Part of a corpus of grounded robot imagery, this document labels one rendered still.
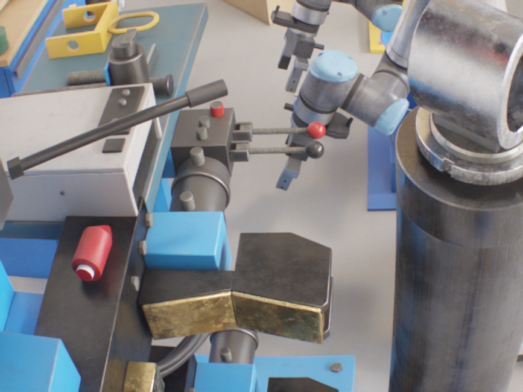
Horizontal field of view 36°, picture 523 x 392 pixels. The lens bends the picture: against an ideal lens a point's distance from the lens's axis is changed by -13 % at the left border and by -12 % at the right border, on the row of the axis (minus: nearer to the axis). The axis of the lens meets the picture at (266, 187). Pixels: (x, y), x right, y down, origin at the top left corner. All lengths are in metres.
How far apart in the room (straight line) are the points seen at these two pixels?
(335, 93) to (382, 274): 1.10
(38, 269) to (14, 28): 0.92
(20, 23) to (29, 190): 1.11
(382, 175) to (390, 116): 1.33
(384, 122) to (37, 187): 0.74
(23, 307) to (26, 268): 1.57
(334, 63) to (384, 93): 0.12
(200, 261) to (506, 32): 0.84
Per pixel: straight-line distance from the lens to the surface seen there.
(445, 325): 1.06
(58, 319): 1.40
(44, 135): 1.59
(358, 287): 2.78
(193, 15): 2.08
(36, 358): 1.22
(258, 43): 3.89
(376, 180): 3.11
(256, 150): 1.76
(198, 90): 1.29
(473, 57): 0.85
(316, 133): 1.78
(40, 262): 2.96
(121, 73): 1.65
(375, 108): 1.81
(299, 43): 2.23
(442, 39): 0.87
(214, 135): 1.75
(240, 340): 2.01
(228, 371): 1.92
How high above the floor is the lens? 2.10
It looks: 42 degrees down
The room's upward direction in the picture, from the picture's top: 8 degrees counter-clockwise
